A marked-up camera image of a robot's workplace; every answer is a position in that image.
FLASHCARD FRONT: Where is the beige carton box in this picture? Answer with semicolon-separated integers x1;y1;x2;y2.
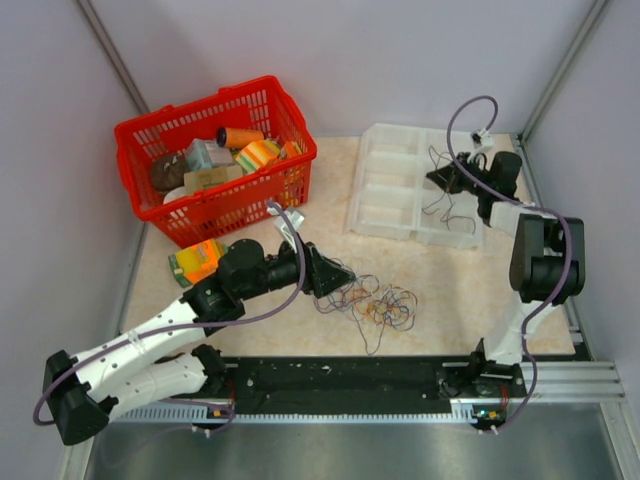
184;165;244;195

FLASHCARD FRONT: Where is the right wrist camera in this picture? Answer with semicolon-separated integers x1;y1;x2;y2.
471;128;495;153

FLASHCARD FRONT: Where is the orange yellow box on table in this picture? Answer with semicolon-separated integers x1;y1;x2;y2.
168;239;229;288

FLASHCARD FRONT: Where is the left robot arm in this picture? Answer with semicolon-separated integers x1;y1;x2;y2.
38;238;355;446

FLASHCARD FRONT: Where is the brown round item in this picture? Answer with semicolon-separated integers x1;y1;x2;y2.
149;154;189;193

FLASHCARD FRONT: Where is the coloured wire pile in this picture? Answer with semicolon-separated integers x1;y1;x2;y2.
313;257;420;356

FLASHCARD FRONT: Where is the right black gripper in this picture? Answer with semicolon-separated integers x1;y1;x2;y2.
424;153;491;199

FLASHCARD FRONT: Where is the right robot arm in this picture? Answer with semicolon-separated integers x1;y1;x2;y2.
426;151;586;396

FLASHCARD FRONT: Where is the clear compartment tray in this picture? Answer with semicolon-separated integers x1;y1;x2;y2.
347;123;484;250

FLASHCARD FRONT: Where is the striped yellow green box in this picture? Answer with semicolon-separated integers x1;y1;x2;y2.
235;140;281;174

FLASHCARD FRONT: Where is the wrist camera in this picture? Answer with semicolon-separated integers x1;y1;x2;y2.
267;200;305;250
471;128;495;153

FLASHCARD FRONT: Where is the teal grey box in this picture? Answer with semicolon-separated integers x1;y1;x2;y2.
186;139;234;171

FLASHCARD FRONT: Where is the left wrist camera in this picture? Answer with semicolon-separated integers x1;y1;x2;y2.
267;200;305;250

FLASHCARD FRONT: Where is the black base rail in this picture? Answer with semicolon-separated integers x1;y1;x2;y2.
194;356;525;415

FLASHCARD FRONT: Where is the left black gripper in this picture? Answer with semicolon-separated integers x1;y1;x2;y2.
239;233;355;301

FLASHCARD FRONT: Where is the red plastic basket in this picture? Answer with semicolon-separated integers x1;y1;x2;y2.
114;75;317;248

